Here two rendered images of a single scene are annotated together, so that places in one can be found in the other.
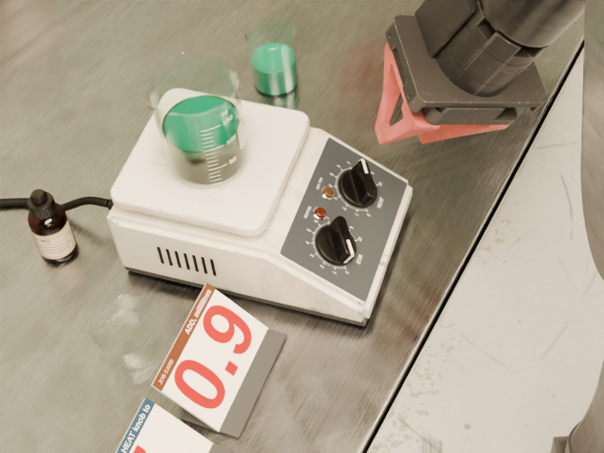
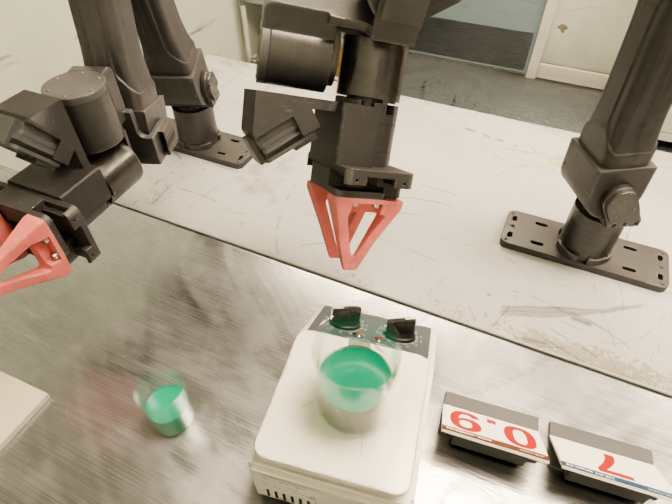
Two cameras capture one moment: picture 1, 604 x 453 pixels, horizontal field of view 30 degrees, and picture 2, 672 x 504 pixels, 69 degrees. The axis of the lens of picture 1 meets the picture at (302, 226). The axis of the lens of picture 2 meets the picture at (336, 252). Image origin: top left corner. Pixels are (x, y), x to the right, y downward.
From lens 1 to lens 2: 0.70 m
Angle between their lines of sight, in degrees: 60
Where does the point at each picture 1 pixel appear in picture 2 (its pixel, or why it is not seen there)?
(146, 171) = (370, 459)
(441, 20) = (364, 139)
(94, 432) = not seen: outside the picture
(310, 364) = (465, 376)
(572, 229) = not seen: hidden behind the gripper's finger
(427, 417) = (488, 312)
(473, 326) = (419, 289)
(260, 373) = (483, 406)
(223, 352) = (484, 424)
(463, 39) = (382, 132)
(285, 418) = (511, 390)
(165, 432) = (573, 455)
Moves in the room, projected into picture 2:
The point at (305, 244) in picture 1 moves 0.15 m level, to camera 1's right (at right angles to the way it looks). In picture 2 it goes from (410, 347) to (378, 239)
